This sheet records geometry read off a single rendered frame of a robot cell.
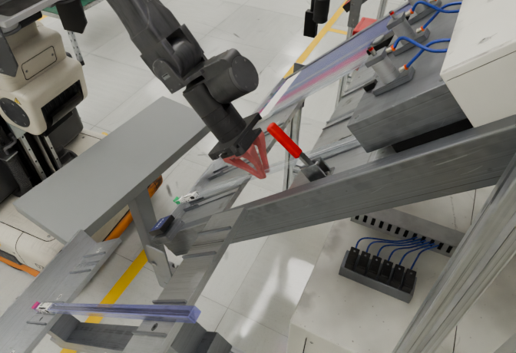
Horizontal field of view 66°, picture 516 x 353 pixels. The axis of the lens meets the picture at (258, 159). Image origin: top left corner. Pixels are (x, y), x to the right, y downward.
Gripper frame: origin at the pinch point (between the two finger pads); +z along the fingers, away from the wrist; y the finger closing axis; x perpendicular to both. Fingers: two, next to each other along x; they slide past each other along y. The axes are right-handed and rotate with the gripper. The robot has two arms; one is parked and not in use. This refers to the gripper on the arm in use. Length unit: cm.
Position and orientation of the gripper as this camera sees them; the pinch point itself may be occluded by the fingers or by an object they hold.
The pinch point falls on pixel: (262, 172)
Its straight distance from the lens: 72.5
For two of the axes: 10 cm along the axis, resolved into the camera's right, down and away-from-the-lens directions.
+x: -7.0, 2.1, 6.8
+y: 4.4, -6.3, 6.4
